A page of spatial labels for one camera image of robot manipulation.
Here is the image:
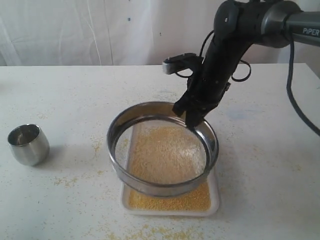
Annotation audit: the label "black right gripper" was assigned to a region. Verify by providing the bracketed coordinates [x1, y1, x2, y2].
[172, 33, 253, 129]

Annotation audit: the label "yellow millet grains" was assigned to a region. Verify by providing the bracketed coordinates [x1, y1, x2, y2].
[128, 125, 211, 212]

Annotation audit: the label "round steel mesh sieve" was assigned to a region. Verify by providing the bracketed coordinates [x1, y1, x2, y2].
[106, 101, 219, 198]

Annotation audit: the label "stainless steel cup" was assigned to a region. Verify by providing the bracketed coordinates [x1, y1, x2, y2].
[7, 124, 50, 166]

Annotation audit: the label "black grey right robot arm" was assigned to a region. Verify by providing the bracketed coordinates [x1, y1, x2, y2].
[173, 0, 320, 128]

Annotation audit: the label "white rectangular plastic tray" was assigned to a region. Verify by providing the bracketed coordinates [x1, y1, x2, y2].
[120, 124, 221, 216]

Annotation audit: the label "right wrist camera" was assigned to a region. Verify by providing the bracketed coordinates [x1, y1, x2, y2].
[162, 53, 204, 75]

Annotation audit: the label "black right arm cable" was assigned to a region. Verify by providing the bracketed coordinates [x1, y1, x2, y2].
[286, 14, 320, 137]

